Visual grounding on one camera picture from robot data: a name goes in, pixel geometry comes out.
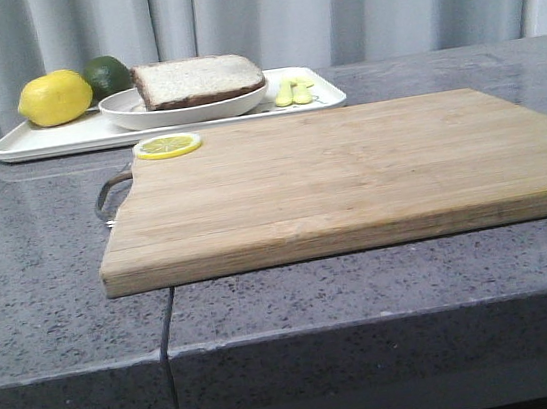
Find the white bread slice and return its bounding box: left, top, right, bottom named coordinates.
left=130, top=54, right=266, bottom=111

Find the white round plate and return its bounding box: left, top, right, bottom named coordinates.
left=98, top=81, right=269, bottom=131

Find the white rectangular tray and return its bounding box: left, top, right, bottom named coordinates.
left=0, top=67, right=347, bottom=163

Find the wooden cutting board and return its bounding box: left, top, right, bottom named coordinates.
left=100, top=89, right=547, bottom=297

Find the lemon slice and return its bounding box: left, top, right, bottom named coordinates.
left=133, top=132, right=203, bottom=160

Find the grey curtain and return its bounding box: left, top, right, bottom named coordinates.
left=0, top=0, right=547, bottom=110

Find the green lime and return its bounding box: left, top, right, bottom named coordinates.
left=82, top=55, right=133, bottom=103

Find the yellow lemon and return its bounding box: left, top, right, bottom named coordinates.
left=17, top=69, right=93, bottom=127

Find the metal cutting board handle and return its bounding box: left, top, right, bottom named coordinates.
left=93, top=162, right=133, bottom=228

